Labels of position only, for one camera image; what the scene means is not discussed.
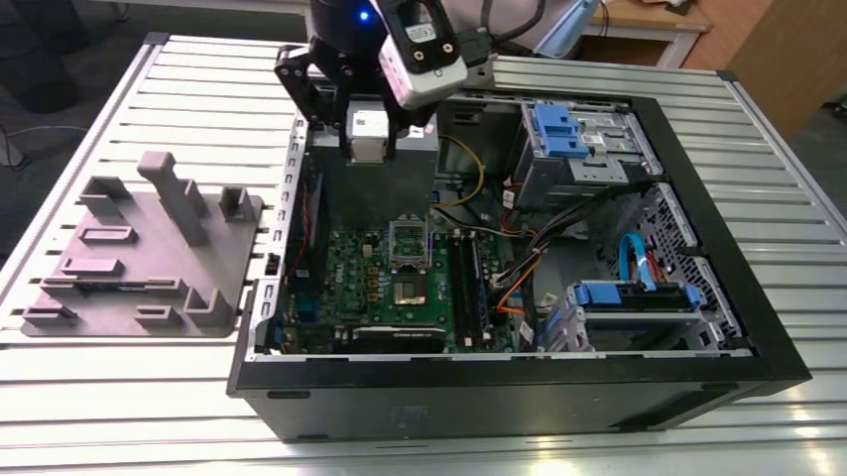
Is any black camera cable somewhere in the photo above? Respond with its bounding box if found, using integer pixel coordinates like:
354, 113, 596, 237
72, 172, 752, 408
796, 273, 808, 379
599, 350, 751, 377
454, 0, 550, 65

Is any yellow wire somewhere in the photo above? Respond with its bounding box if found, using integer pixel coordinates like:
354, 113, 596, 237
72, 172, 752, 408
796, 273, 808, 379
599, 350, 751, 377
432, 136, 488, 209

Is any silver square CPU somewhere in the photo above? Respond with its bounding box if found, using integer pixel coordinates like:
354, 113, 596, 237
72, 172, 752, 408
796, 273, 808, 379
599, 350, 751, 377
346, 136, 389, 166

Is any black graphics card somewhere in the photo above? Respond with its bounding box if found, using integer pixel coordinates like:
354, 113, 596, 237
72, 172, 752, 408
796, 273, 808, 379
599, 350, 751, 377
332, 324, 449, 354

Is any dark office chair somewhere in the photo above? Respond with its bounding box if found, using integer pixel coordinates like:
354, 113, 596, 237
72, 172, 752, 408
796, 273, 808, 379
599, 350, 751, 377
0, 0, 90, 115

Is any grey metal disk bay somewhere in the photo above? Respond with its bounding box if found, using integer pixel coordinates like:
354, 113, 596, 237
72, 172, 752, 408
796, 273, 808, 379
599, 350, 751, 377
541, 297, 729, 356

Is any grey power supply unit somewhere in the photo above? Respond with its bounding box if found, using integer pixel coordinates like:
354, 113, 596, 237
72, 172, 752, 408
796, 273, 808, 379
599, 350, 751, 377
308, 98, 442, 234

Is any grey plastic parts rack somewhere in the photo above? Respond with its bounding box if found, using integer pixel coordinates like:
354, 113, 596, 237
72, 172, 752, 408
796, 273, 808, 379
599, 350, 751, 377
18, 151, 269, 339

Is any black open PC case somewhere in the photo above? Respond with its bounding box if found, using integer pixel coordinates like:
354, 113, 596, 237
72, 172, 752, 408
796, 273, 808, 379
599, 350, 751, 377
224, 73, 813, 445

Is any green motherboard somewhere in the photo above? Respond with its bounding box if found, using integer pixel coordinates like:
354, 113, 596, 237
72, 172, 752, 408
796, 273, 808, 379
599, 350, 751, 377
282, 217, 524, 356

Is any blue flat wire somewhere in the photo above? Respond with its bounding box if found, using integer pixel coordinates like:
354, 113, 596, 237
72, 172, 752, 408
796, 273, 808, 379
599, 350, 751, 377
617, 233, 660, 292

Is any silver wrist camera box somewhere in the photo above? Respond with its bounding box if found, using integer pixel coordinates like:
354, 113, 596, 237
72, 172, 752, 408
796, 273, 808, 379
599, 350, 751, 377
374, 0, 469, 111

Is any metal socket cover frame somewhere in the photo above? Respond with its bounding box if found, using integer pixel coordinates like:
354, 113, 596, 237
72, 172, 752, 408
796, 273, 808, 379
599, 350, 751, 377
386, 212, 434, 272

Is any brown wooden cabinet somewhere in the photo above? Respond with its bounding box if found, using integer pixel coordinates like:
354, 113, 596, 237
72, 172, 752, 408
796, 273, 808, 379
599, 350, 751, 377
680, 0, 847, 143

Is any wooden desk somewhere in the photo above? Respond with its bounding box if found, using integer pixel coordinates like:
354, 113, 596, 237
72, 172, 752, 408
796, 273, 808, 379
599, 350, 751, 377
588, 0, 716, 68

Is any dark green RAM stick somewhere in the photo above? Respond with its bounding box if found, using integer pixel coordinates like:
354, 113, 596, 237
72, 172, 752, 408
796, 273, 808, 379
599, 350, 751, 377
73, 280, 152, 292

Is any orange wire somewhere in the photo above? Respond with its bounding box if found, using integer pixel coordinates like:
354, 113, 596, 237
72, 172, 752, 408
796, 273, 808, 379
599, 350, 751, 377
493, 250, 538, 316

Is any blue plastic drive latch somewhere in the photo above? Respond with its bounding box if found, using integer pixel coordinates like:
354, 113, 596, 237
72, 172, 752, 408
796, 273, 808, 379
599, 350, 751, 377
533, 102, 589, 160

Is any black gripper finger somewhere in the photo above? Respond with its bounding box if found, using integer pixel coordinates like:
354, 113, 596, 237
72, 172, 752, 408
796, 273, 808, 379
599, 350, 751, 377
385, 96, 438, 161
272, 43, 353, 161

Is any hard disk in blue carrier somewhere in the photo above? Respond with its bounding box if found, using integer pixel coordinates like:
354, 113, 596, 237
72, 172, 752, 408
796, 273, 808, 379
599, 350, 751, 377
572, 280, 704, 314

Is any grey metal drive cage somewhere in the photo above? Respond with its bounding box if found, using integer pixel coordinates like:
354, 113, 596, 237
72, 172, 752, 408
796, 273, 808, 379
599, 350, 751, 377
514, 101, 663, 212

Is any black RAM slot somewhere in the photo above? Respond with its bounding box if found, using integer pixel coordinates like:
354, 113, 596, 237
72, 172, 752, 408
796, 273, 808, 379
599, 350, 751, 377
444, 232, 472, 344

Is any black wire bundle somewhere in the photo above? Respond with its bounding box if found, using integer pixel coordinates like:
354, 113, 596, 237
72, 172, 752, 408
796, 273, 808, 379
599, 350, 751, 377
526, 178, 663, 249

